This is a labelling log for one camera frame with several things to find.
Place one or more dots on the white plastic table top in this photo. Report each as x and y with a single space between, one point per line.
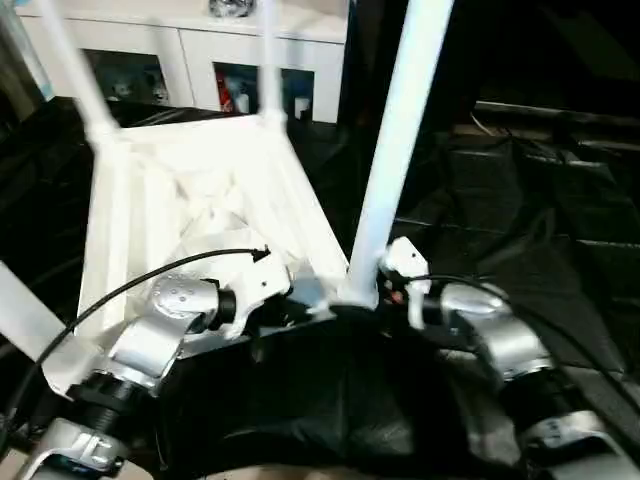
200 170

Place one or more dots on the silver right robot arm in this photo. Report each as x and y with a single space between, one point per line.
490 330

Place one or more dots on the black plastic mat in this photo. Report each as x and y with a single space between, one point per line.
560 220

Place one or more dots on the silver metal bar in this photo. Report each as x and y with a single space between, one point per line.
560 112

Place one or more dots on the white glass-door cabinet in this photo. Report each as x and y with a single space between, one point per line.
180 40

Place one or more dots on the large black screen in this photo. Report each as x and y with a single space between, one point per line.
550 45

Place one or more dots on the dark crumpled bundle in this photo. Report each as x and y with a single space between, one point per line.
232 7

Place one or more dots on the grey curtain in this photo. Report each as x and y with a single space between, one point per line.
12 60

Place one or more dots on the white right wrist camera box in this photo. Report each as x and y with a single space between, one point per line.
405 258

